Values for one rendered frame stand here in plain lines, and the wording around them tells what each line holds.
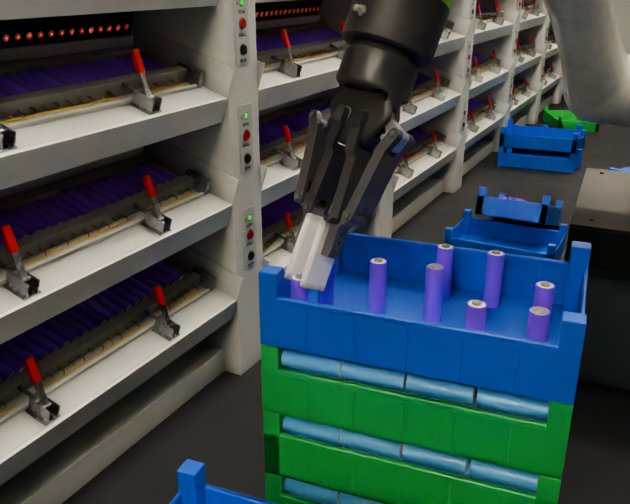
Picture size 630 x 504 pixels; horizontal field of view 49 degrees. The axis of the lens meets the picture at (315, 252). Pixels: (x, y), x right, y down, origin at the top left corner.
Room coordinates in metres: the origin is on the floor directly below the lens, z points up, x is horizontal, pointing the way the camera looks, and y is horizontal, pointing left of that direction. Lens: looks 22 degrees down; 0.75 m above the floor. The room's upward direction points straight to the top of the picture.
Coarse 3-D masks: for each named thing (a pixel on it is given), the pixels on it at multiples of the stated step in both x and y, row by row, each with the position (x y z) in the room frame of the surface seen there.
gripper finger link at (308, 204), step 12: (336, 108) 0.69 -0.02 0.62; (348, 108) 0.69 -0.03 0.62; (336, 120) 0.68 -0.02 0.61; (336, 132) 0.68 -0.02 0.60; (336, 144) 0.68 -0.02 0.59; (324, 156) 0.68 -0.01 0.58; (336, 156) 0.68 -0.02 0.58; (324, 168) 0.67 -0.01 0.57; (336, 168) 0.68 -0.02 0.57; (324, 180) 0.67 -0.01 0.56; (336, 180) 0.68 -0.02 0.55; (312, 192) 0.67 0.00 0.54; (324, 192) 0.67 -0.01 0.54; (312, 204) 0.66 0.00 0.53; (324, 204) 0.68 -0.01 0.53
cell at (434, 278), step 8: (432, 264) 0.66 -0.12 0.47; (440, 264) 0.66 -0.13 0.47; (432, 272) 0.65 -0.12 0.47; (440, 272) 0.65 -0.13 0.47; (432, 280) 0.65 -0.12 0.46; (440, 280) 0.65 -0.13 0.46; (432, 288) 0.65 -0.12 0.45; (440, 288) 0.65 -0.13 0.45; (424, 296) 0.66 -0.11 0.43; (432, 296) 0.65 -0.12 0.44; (440, 296) 0.65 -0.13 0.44; (424, 304) 0.66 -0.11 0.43; (432, 304) 0.65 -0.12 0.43; (440, 304) 0.65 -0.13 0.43; (424, 312) 0.65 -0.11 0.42; (432, 312) 0.65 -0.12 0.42; (440, 312) 0.65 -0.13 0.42; (424, 320) 0.65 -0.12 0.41; (432, 320) 0.65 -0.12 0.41
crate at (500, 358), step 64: (384, 256) 0.78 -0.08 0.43; (512, 256) 0.72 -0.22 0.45; (576, 256) 0.68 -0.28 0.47; (320, 320) 0.60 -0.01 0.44; (384, 320) 0.57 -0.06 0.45; (448, 320) 0.66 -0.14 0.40; (512, 320) 0.66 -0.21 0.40; (576, 320) 0.52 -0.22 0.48; (512, 384) 0.53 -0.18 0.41; (576, 384) 0.51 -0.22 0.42
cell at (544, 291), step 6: (540, 282) 0.62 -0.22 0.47; (546, 282) 0.62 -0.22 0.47; (540, 288) 0.61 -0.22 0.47; (546, 288) 0.61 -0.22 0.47; (552, 288) 0.61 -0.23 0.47; (534, 294) 0.62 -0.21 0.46; (540, 294) 0.61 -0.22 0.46; (546, 294) 0.61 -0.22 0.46; (552, 294) 0.61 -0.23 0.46; (534, 300) 0.62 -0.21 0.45; (540, 300) 0.61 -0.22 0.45; (546, 300) 0.61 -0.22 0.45; (552, 300) 0.61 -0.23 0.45; (534, 306) 0.61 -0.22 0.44; (540, 306) 0.61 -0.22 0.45; (546, 306) 0.61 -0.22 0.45
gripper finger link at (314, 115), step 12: (312, 120) 0.72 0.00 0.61; (312, 132) 0.71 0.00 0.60; (324, 132) 0.71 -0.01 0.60; (312, 144) 0.70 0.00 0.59; (324, 144) 0.71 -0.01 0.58; (312, 156) 0.70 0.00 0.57; (312, 168) 0.69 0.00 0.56; (300, 180) 0.69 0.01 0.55; (312, 180) 0.69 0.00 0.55; (300, 192) 0.68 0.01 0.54
